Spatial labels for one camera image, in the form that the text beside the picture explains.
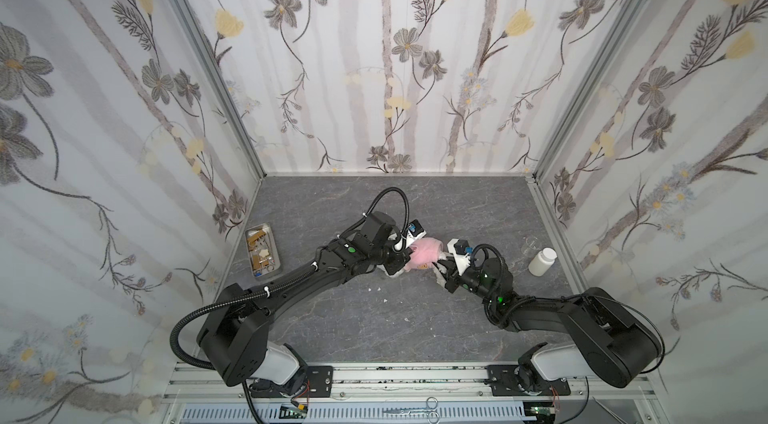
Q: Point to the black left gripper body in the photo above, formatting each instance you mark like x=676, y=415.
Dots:
x=395, y=256

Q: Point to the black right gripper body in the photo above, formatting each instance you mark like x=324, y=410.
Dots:
x=448, y=271

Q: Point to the white plush teddy bear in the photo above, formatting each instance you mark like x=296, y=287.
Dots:
x=395, y=270

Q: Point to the pink fleece teddy hoodie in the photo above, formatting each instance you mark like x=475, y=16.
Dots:
x=423, y=254

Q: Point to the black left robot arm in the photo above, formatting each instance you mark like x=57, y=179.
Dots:
x=231, y=335

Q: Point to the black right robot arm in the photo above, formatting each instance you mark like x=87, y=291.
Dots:
x=607, y=340

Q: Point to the clear plastic measuring cup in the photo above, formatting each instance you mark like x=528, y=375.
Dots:
x=530, y=247

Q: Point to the white plastic bottle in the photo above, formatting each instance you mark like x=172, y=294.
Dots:
x=542, y=262

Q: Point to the clear tray with small parts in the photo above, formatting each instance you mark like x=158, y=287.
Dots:
x=262, y=251

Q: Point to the steel scissors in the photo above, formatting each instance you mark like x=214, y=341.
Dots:
x=429, y=411

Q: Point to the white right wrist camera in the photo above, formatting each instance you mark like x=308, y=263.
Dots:
x=461, y=252

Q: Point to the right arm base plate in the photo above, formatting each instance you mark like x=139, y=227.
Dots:
x=516, y=381

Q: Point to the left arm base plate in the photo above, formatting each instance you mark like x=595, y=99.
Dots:
x=310, y=381

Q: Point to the aluminium mounting rail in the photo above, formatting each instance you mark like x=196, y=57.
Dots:
x=362, y=391

